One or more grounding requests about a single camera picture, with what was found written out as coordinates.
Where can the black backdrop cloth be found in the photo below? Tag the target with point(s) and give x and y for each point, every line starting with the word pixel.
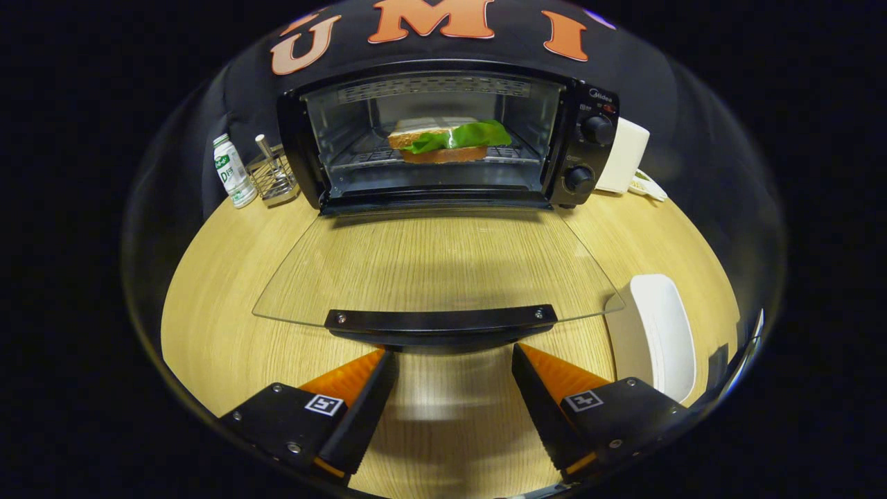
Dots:
pixel 644 76

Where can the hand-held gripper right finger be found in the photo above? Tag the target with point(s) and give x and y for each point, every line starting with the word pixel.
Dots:
pixel 544 416

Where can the black toaster oven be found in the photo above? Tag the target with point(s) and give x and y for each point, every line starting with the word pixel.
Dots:
pixel 589 149

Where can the white bottle green label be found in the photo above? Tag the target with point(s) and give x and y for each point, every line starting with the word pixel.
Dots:
pixel 234 173

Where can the white rectangular plate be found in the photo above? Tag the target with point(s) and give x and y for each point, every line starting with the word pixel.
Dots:
pixel 658 333

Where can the metal utensil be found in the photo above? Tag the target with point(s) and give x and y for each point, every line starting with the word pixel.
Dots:
pixel 267 149

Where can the white divided bean dish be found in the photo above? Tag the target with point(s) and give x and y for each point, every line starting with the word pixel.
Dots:
pixel 648 187

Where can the white pop-up toaster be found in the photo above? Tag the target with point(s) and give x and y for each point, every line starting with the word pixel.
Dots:
pixel 624 156

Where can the lettuce sandwich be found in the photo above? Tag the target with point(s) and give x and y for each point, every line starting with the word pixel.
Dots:
pixel 443 142

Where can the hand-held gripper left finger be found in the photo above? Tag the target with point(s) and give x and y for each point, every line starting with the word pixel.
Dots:
pixel 364 412

